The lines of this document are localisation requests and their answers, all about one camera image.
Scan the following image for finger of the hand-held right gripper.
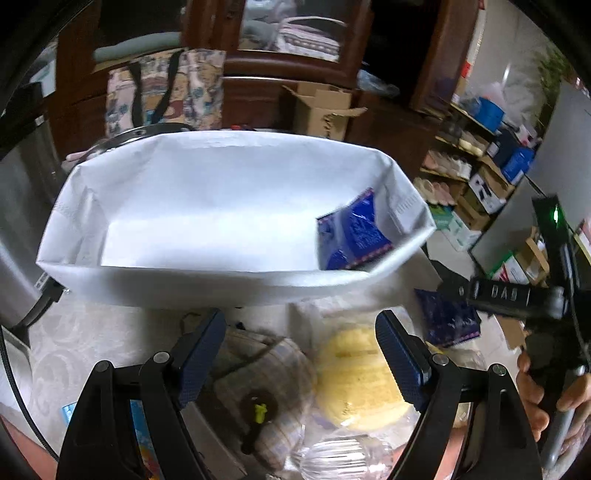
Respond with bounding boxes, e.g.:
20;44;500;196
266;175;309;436
434;272;472;304

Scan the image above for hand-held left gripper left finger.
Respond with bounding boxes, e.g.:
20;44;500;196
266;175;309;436
55;309;227;480

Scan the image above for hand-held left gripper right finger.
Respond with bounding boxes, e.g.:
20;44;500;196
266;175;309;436
375;309;543;480

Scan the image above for dark blue snack packet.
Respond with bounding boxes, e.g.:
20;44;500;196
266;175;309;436
414;288;483;348

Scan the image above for yellow cake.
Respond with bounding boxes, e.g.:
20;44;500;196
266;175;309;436
295;300;416;435

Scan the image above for beige plaid cloth pouch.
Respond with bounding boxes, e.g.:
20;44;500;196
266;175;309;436
210;328;319;469

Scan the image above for colourful cartoon packet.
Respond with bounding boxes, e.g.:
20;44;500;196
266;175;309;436
61;401;163;480

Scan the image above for clear ribbed plastic bottle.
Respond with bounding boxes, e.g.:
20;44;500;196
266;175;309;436
295;436;395;480

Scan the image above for white fabric storage box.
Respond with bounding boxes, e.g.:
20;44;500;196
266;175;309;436
36;130;437;309

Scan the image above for person's right hand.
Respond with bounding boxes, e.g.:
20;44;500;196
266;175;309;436
516;352;591;442

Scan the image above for red and green carton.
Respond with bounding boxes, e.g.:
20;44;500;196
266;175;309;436
488;251;532;285

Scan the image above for green and white box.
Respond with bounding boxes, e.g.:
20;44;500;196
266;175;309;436
434;203;482;252

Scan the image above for white and black box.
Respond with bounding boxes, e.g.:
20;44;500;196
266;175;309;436
468;172;507;214

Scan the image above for blue box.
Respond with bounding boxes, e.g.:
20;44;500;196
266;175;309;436
480;96;505;131
502;147;535;184

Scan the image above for wooden shoe rack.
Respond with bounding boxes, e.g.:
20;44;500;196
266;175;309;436
418;102;541;232

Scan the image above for grey panel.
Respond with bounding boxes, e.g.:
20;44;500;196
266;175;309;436
468;80;591;278

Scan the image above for rows of pale shoes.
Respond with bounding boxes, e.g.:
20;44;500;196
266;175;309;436
412;129;491;208

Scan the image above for green plant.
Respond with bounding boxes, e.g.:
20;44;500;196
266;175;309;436
536;46;570;103

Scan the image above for clear plastic bag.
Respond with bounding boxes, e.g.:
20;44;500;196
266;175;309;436
358;69;400;95

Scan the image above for open cardboard box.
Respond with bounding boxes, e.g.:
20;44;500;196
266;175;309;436
283;82;368;141

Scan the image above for curved chrome bar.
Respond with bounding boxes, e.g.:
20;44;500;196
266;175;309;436
85;122;195;162

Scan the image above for stainless steel trash can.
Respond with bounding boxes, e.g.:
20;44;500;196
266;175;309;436
0;83;63;328

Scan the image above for printed tote bag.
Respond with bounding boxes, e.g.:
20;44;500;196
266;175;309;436
105;48;227;139

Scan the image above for dark wooden cabinet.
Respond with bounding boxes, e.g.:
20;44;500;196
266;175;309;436
46;0;481;153

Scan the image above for grey-green folded cloth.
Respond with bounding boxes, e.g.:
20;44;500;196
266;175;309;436
92;32;188;63

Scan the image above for patterned basket with handle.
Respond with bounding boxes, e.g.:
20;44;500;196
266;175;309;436
274;16;347;61

